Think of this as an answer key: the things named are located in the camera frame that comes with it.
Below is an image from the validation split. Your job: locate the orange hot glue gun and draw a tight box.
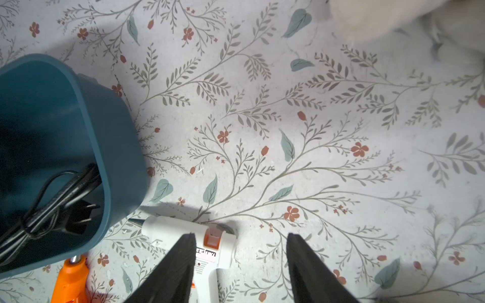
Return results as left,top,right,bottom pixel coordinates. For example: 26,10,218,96
51,255,89,303

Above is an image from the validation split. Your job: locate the black power cord bundle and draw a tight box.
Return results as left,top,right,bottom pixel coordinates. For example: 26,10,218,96
0,162,103,268

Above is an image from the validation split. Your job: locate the white plush toy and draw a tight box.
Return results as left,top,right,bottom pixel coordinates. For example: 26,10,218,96
329,1,484,57

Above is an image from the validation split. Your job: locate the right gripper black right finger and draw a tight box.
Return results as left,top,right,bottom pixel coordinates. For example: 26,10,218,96
286,233,357,303

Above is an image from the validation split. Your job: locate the teal plastic storage box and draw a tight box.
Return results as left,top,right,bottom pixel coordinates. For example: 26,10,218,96
1,54,149,278

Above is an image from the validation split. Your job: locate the white hot glue gun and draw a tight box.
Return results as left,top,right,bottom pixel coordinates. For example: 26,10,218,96
129,216,237,302

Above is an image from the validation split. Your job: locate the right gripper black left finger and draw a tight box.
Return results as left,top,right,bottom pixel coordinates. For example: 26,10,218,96
126,234,197,303

